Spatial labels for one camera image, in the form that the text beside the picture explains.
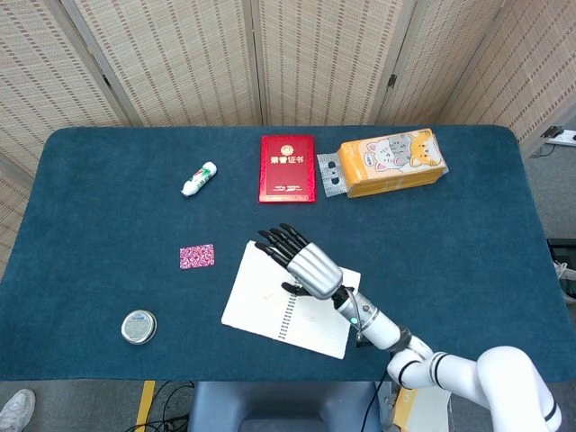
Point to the black and silver right hand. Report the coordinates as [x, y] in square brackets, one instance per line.
[312, 267]

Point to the kraft spiral notebook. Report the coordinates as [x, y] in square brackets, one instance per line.
[254, 299]

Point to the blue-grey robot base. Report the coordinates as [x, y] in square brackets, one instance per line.
[283, 405]

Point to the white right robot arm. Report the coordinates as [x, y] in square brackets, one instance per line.
[450, 369]

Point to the red certificate book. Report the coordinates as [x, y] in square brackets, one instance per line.
[288, 168]

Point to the pink patterned card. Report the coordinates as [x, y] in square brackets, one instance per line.
[196, 256]

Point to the orange cat tissue pack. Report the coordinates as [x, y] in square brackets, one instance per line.
[391, 164]

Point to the white glue bottle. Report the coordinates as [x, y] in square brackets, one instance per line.
[199, 179]

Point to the yellow cardboard box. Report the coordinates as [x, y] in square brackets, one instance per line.
[414, 411]

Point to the round metal tin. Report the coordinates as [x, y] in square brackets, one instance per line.
[139, 326]

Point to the blue felt table cover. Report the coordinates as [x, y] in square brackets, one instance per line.
[112, 216]

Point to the yellow floor tape strip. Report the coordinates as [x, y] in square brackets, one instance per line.
[146, 405]

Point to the woven bamboo folding screen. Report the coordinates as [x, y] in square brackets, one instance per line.
[180, 58]

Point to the white power strip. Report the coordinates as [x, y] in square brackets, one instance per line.
[562, 136]

